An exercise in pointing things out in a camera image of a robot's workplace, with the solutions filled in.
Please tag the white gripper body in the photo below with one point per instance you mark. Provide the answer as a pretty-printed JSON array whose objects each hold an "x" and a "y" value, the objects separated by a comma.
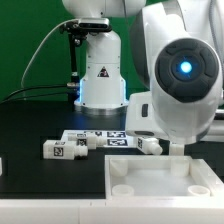
[{"x": 175, "y": 122}]

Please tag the white square table top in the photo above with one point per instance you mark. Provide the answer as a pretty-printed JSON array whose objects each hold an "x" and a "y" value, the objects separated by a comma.
[{"x": 160, "y": 176}]

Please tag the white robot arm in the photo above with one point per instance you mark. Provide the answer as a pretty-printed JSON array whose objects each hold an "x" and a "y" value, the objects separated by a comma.
[{"x": 175, "y": 54}]

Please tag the white left fence piece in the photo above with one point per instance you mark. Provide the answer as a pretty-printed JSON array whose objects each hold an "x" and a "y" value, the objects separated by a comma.
[{"x": 1, "y": 169}]

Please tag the white front fence bar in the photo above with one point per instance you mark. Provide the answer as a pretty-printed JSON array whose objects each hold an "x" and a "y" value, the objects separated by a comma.
[{"x": 104, "y": 212}]

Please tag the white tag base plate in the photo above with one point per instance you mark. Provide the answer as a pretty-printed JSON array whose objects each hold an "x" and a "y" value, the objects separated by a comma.
[{"x": 115, "y": 139}]

